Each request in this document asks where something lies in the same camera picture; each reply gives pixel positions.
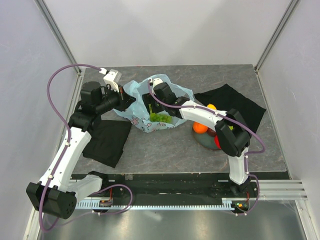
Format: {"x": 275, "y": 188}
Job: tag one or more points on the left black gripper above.
{"x": 124, "y": 99}

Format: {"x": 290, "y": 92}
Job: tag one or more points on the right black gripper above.
{"x": 148, "y": 99}

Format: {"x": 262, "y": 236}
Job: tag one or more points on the green grape bunch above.
{"x": 160, "y": 117}

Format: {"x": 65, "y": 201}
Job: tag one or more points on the light blue plastic bag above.
{"x": 137, "y": 113}

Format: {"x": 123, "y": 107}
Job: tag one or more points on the yellow mango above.
{"x": 211, "y": 106}

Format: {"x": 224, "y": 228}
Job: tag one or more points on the green apple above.
{"x": 150, "y": 108}

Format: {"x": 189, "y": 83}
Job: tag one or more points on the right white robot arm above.
{"x": 232, "y": 133}

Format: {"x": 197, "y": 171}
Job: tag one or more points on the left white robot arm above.
{"x": 54, "y": 194}

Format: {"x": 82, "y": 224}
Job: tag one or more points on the left black cloth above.
{"x": 107, "y": 142}

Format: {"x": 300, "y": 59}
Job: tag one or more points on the black cloth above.
{"x": 226, "y": 98}
{"x": 107, "y": 142}

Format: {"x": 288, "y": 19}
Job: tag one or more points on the orange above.
{"x": 199, "y": 128}

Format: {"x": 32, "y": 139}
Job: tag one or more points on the dark purple plum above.
{"x": 211, "y": 132}

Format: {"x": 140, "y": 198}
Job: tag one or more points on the right black cloth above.
{"x": 226, "y": 98}

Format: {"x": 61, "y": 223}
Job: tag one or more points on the dark fruit plate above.
{"x": 205, "y": 140}

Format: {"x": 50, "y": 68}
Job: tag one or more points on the red apple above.
{"x": 217, "y": 143}

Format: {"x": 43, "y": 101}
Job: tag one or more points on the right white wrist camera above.
{"x": 155, "y": 81}

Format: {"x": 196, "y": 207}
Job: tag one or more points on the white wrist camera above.
{"x": 111, "y": 77}
{"x": 155, "y": 81}

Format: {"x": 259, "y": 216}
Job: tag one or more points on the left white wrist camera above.
{"x": 111, "y": 77}

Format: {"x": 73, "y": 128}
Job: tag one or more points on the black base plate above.
{"x": 175, "y": 188}

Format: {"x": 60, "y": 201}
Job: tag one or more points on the toothed cable duct rail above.
{"x": 97, "y": 204}

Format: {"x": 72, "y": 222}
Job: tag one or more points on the left aluminium corner post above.
{"x": 46, "y": 13}

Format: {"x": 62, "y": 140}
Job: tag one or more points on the aluminium corner post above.
{"x": 276, "y": 33}
{"x": 46, "y": 13}

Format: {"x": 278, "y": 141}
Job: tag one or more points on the right aluminium corner post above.
{"x": 276, "y": 33}

